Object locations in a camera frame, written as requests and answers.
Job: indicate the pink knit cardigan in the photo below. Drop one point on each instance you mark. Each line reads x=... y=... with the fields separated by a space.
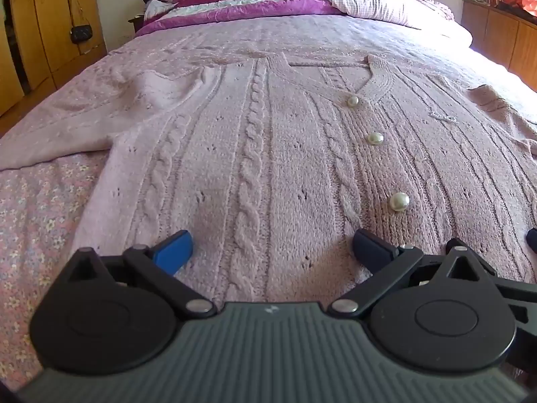
x=268 y=155

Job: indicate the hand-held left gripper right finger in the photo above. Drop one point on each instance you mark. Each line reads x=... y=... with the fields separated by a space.
x=371 y=252

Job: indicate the magenta white striped quilt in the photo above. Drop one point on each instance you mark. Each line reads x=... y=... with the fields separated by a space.
x=251 y=8

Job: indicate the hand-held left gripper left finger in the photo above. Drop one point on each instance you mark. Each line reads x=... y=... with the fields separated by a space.
x=174 y=252

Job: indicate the wooden wardrobe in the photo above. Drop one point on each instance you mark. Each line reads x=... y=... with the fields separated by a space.
x=42 y=16

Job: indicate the small black handbag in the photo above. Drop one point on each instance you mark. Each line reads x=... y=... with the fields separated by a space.
x=81 y=33

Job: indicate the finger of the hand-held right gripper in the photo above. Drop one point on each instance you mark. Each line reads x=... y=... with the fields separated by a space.
x=520 y=289
x=533 y=241

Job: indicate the pink floral bed sheet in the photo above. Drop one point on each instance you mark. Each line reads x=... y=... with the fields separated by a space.
x=33 y=218

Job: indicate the dark wooden nightstand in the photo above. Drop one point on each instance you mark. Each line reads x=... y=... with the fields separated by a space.
x=136 y=23

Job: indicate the wooden side cabinet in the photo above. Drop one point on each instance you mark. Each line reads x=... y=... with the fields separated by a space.
x=499 y=29

